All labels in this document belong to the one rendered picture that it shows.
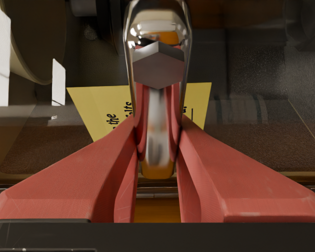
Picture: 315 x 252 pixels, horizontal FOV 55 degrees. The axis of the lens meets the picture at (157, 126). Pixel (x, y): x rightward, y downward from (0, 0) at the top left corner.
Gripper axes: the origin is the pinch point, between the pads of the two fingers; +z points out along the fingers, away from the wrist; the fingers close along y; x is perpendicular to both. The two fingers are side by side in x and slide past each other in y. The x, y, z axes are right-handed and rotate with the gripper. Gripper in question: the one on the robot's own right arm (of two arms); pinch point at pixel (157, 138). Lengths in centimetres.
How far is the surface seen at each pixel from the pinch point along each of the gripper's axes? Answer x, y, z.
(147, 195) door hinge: 17.0, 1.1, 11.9
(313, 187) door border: 15.6, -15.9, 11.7
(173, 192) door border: 16.7, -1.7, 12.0
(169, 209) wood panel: 22.5, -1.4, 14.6
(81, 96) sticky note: 0.7, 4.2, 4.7
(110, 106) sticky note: 1.7, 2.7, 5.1
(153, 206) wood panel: 22.5, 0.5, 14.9
